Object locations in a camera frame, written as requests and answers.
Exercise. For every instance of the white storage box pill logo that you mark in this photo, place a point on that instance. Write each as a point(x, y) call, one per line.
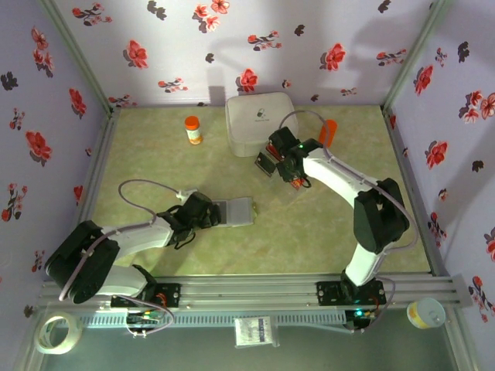
point(247, 116)

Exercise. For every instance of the white paper label packet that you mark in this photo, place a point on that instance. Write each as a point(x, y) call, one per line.
point(255, 331)

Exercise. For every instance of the aluminium frame post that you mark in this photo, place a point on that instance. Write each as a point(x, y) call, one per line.
point(410, 58)
point(77, 54)

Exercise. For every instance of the orange bottle white label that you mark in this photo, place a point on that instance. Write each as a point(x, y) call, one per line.
point(193, 129)

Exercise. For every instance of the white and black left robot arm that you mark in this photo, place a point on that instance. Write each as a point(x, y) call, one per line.
point(135, 239)

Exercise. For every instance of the dark card with white frame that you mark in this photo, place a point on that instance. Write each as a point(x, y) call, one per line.
point(265, 164)

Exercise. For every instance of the small red packet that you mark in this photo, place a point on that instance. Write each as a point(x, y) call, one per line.
point(297, 184)

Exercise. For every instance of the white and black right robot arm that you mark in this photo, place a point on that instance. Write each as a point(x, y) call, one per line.
point(336, 174)

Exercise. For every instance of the aluminium side rail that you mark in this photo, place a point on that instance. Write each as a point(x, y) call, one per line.
point(100, 162)
point(410, 181)

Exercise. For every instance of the orange cylinder container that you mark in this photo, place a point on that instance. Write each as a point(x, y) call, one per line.
point(331, 131)

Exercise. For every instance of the clear tape roll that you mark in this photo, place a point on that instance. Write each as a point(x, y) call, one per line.
point(42, 342)

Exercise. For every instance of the black controller board green light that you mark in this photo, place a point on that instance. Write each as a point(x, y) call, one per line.
point(361, 315)

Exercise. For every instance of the green circuit board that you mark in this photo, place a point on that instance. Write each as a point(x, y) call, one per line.
point(145, 318)

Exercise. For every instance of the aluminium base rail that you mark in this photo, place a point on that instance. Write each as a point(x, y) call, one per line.
point(247, 293)

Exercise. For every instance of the yellow and white cup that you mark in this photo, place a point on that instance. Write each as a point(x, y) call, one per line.
point(425, 314)

